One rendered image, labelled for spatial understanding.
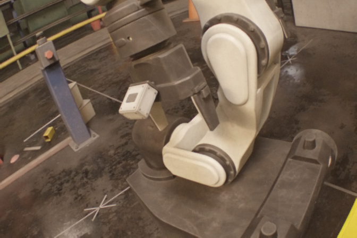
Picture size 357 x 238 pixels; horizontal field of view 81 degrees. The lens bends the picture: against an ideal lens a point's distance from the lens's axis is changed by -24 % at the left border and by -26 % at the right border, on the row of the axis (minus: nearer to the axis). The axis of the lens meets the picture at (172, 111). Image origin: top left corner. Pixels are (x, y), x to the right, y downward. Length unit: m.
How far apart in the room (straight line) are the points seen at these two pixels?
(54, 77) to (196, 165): 1.03
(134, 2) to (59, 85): 1.21
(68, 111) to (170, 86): 1.24
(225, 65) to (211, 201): 0.44
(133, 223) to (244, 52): 0.78
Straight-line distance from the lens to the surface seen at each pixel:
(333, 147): 0.95
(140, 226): 1.02
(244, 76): 0.47
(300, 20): 3.05
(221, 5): 0.49
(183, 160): 0.72
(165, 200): 0.83
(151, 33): 0.34
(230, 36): 0.45
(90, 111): 1.91
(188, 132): 0.78
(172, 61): 0.35
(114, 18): 0.35
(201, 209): 0.77
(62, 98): 1.54
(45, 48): 1.45
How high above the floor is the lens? 0.77
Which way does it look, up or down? 28 degrees down
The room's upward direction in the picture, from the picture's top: 17 degrees counter-clockwise
